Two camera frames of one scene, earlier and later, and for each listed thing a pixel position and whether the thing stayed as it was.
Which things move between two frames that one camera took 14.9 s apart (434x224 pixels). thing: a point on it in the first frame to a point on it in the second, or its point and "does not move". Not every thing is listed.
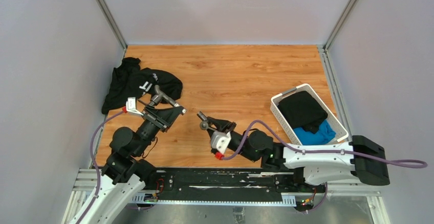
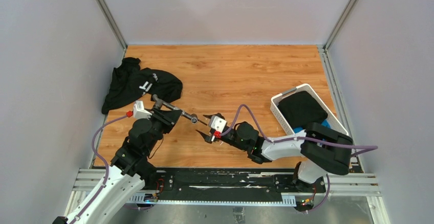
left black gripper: [164, 118] does not move
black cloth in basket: [303, 111] does not move
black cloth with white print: [130, 80] does not move
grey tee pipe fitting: [183, 110] to [186, 115]
